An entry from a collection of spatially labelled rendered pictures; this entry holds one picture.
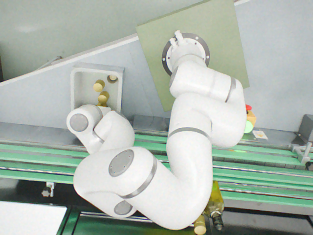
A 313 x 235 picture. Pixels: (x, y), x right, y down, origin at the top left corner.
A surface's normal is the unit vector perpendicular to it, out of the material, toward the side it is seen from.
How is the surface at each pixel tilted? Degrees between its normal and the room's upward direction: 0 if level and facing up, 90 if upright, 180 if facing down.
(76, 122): 16
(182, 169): 45
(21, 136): 90
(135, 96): 0
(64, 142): 90
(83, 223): 90
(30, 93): 0
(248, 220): 90
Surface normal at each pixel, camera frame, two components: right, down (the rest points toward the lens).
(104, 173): -0.67, -0.47
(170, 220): 0.17, 0.51
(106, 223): 0.11, -0.90
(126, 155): -0.52, -0.72
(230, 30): -0.03, 0.44
